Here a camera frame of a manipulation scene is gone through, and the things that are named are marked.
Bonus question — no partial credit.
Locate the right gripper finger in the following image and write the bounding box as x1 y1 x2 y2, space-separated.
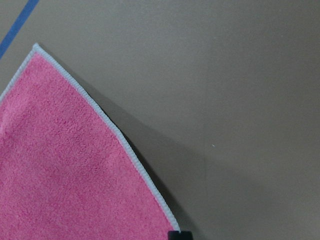
167 230 193 240

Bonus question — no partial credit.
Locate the pink and grey towel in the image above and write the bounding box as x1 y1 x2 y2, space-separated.
0 44 180 240

